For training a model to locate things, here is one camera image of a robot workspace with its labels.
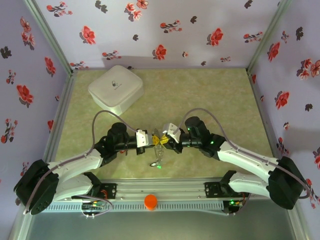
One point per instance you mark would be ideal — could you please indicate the black mount plate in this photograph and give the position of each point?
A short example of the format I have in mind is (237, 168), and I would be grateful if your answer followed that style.
(212, 189)
(110, 190)

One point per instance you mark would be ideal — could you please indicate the right black circuit board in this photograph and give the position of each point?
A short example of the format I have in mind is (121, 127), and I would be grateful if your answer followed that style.
(233, 205)

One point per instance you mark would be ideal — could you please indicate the aluminium corner post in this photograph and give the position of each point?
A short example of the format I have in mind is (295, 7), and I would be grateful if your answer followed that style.
(270, 32)
(47, 37)

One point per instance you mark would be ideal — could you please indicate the left black mount plate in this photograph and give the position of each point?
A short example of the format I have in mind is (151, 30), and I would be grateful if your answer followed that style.
(110, 190)

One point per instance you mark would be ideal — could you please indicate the white plastic lidded container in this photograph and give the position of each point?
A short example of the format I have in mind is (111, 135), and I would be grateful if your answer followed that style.
(115, 87)

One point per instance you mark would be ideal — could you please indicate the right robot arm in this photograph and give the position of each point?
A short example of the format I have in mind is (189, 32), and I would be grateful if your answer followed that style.
(245, 157)

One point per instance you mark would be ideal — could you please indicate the left green circuit board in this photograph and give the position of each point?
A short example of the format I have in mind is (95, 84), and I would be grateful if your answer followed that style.
(93, 205)

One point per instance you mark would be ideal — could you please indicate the aluminium side rail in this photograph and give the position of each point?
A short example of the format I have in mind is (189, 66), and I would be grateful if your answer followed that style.
(66, 97)
(260, 110)

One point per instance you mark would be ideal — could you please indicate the white black-framed key tag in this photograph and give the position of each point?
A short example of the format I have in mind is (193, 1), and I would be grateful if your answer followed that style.
(153, 164)

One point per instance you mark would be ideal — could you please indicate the right black mount plate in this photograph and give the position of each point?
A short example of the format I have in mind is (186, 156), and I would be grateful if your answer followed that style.
(212, 189)

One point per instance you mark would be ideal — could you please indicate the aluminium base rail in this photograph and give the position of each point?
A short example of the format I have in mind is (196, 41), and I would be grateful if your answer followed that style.
(160, 188)

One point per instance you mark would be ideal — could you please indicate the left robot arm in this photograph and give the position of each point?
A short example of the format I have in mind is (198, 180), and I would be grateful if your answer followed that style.
(75, 165)

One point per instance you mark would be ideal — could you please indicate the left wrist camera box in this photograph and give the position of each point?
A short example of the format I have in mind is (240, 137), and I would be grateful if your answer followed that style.
(140, 137)

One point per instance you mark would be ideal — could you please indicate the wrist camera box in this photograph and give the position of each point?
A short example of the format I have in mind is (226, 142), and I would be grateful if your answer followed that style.
(172, 130)
(140, 137)

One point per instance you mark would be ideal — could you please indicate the orange round cap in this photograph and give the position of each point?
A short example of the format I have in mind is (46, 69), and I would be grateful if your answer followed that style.
(150, 202)

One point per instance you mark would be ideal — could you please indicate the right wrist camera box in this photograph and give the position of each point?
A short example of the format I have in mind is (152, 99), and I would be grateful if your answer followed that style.
(172, 130)

